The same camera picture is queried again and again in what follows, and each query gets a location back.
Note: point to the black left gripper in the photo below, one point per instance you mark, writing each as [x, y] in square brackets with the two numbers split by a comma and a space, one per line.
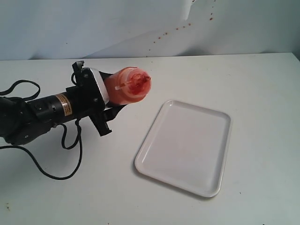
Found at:
[86, 98]

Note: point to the red sauce squeeze bottle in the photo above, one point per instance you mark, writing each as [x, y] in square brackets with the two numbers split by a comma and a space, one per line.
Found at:
[129, 85]

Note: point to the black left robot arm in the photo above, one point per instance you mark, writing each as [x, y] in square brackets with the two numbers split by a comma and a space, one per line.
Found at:
[23, 119]

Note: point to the white rectangular plastic tray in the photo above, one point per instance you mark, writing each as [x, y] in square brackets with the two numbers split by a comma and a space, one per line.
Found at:
[186, 147]

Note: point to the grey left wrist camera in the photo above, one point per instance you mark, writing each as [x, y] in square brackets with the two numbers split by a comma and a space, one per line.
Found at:
[101, 85]

